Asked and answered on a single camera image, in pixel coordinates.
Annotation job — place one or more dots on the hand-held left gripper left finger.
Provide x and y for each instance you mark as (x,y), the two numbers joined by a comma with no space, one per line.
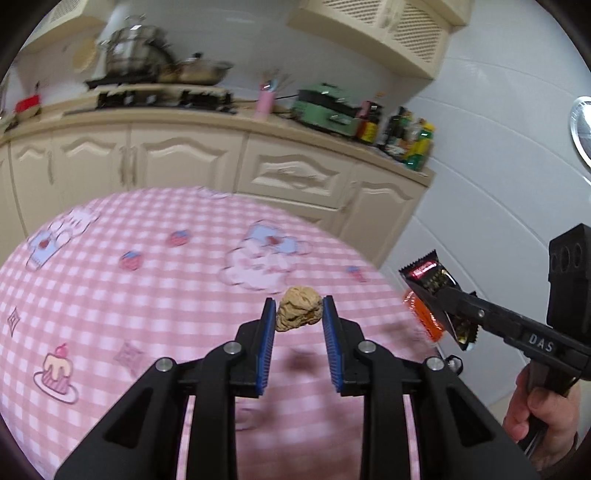
(267,346)

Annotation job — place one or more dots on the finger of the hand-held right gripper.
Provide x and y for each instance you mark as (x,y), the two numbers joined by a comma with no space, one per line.
(461,314)
(467,295)

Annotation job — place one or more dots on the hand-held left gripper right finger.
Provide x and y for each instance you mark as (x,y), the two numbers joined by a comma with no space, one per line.
(332,346)

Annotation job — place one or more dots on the orange wrapper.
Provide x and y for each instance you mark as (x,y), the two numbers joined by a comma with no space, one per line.
(422,318)

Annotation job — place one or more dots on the black red snack wrapper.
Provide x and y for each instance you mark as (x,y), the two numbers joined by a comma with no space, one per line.
(429,277)

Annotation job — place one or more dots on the brown paper ball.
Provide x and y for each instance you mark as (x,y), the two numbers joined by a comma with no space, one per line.
(298,307)

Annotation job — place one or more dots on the person's right hand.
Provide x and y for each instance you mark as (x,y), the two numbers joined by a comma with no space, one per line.
(540,408)

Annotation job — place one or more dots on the pink checked tablecloth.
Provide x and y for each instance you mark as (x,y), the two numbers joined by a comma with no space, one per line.
(138,300)

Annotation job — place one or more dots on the green bottle yellow cap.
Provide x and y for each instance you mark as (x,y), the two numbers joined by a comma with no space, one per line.
(421,150)

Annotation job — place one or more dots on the clear oil bottle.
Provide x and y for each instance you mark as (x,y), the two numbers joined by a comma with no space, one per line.
(413,138)

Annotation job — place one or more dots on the dark green oil bottle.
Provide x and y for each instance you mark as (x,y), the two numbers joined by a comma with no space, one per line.
(400,138)

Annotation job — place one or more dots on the dark glass bottle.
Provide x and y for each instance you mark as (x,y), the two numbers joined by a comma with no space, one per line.
(390,134)

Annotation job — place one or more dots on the beige kitchen countertop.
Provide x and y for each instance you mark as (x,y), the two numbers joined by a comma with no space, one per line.
(231,124)

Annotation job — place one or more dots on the green electric cooker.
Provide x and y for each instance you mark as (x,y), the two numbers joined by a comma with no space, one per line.
(323,110)

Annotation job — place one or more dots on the pink utensil cup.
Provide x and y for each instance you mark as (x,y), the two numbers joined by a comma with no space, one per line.
(265,106)

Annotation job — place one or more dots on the bundle of chopsticks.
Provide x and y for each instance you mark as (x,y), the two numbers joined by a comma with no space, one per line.
(274,83)

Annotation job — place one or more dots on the black gas stove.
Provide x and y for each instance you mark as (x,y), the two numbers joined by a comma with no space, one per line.
(161,99)

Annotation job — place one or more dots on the steel frying pan with lid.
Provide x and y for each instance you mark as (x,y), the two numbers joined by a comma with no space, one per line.
(198,71)

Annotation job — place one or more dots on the black induction cooker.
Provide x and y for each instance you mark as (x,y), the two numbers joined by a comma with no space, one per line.
(120,81)

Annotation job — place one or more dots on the steel steamer pot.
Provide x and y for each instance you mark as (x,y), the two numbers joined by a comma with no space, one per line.
(134,50)

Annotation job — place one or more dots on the red box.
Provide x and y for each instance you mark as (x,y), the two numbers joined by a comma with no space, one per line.
(27,104)

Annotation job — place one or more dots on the cream round strainer basket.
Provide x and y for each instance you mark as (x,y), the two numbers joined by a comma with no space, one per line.
(87,55)

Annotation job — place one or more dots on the white round wall fixture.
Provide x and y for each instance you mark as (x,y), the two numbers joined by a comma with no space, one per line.
(582,131)

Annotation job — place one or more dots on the cream upper wall cabinets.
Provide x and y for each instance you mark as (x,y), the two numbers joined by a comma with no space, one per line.
(392,32)

